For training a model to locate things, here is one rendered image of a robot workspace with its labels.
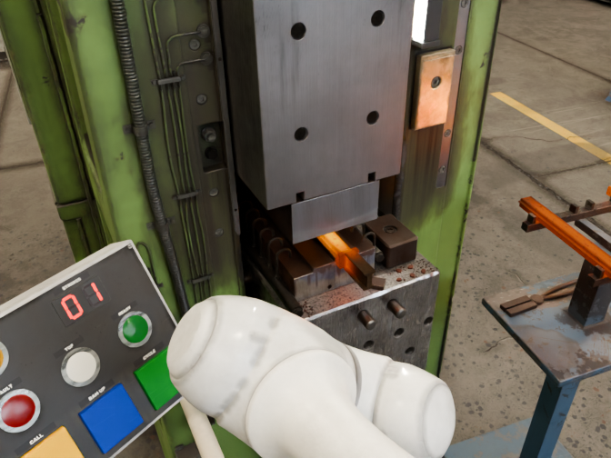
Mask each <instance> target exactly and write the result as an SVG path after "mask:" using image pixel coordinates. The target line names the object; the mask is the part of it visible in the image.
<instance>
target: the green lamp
mask: <svg viewBox="0 0 611 458"><path fill-rule="evenodd" d="M147 333H148V323H147V321H146V319H145V318H144V317H142V316H140V315H133V316H130V317H129V318H127V319H126V321H125V323H124V325H123V335H124V338H125V339H126V340H127V341H128V342H130V343H134V344H136V343H140V342H141V341H143V340H144V339H145V338H146V336H147Z"/></svg>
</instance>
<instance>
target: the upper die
mask: <svg viewBox="0 0 611 458"><path fill-rule="evenodd" d="M235 175H236V177H237V178H238V179H239V180H240V182H241V183H242V184H243V185H244V186H245V188H246V189H247V190H248V191H249V193H250V194H251V195H252V196H253V197H254V198H255V199H256V200H257V202H258V203H259V204H260V205H261V206H262V207H263V209H264V210H265V211H266V213H267V214H268V215H269V216H270V217H271V219H272V220H273V221H274V222H275V224H276V225H277V226H278V227H279V228H280V230H281V231H282V232H283V233H284V234H285V236H286V237H287V238H288V239H289V241H290V242H291V243H292V244H297V243H300V242H303V241H306V240H309V239H312V238H316V237H318V236H321V235H324V234H330V233H332V232H335V231H339V230H342V229H345V228H347V227H351V226H354V225H357V224H362V223H365V222H368V221H371V220H375V219H376V218H377V209H378V195H379V179H378V180H374V179H372V178H371V177H370V176H368V182H367V183H365V184H360V185H356V186H353V187H349V188H346V189H343V190H339V191H336V192H333V193H329V194H323V195H320V196H317V197H314V198H310V199H306V200H304V199H303V198H302V197H301V196H300V195H299V194H296V203H293V204H288V205H284V206H281V207H277V208H275V209H271V210H266V209H265V207H264V206H263V205H262V204H261V203H260V201H259V200H258V199H257V198H256V197H255V195H254V194H253V193H252V192H251V190H250V189H249V188H248V187H247V186H246V184H245V183H244V182H243V181H242V180H241V178H240V177H239V176H238V175H237V174H236V172H235Z"/></svg>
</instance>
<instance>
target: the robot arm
mask: <svg viewBox="0 0 611 458"><path fill-rule="evenodd" d="M166 361H167V366H168V369H169V374H170V379H171V382H172V383H173V385H174V386H175V388H176V389H177V391H178V392H179V393H180V394H181V395H182V396H183V397H184V398H185V399H186V400H187V401H188V402H189V403H190V404H192V405H193V406H194V407H195V408H196V409H197V410H198V411H200V412H202V413H205V414H207V415H209V416H211V417H213V418H215V419H216V422H217V424H218V425H219V426H221V427H223V428H224V429H226V430H227V431H228V432H230V433H231V434H233V435H234V436H236V437H237V438H238V439H240V440H241V441H243V442H244V443H246V444H247V445H248V446H250V447H251V448H252V449H253V450H255V451H256V452H257V453H258V454H259V455H260V456H261V457H262V458H442V457H443V455H444V454H445V453H446V450H447V448H448V446H449V444H450V443H451V440H452V438H453V435H454V430H455V426H456V409H455V405H454V400H453V396H452V394H451V391H450V389H449V388H448V386H447V385H446V383H445V382H443V381H442V380H440V379H439V378H437V377H436V376H434V375H432V374H430V373H428V372H426V371H424V370H422V369H420V368H418V367H416V366H413V365H412V364H409V363H400V362H394V361H392V359H391V358H389V357H388V356H383V355H379V354H375V353H369V352H366V351H362V350H359V349H356V348H354V347H351V346H349V345H346V344H344V343H340V342H338V341H337V340H336V339H334V338H333V337H332V336H330V335H329V334H328V333H326V332H325V331H324V330H322V329H320V328H319V327H317V326H315V325H313V324H311V323H309V322H308V321H307V320H305V319H303V318H301V317H299V316H297V315H295V314H292V313H290V312H288V311H286V310H284V309H282V308H280V307H277V306H275V305H273V304H270V303H267V302H264V301H262V300H259V299H255V298H251V297H246V296H239V295H218V296H212V297H210V298H208V299H205V300H204V301H203V302H201V303H199V304H196V305H194V306H193V307H192V308H191V309H190V310H189V311H188V312H187V313H186V314H185V315H184V317H183V318H182V319H181V321H180V322H179V324H178V326H177V327H176V329H175V331H174V333H173V336H172V338H171V341H170V344H169V347H168V351H167V359H166Z"/></svg>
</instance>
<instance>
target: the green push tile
mask: <svg viewBox="0 0 611 458"><path fill-rule="evenodd" d="M168 347H169V346H167V347H166V348H165V349H164V350H162V351H161V352H160V353H158V354H157V355H155V356H154V357H153V358H151V359H150V360H149V361H147V362H146V363H144V364H143V365H142V366H141V367H139V368H138V369H137V370H135V371H134V372H133V374H134V376H135V378H136V380H137V381H138V382H139V384H140V386H141V388H142V389H143V391H144V393H145V395H146V397H147V399H148V400H149V402H150V404H151V405H152V406H153V408H154V410H158V409H159V408H161V407H162V406H163V405H164V404H165V403H167V402H168V401H169V400H170V399H172V398H173V397H174V396H175V395H176V394H178V393H179V392H178V391H177V389H176V388H175V386H174V385H173V383H172V382H171V379H170V374H169V369H168V366H167V361H166V359H167V351H168Z"/></svg>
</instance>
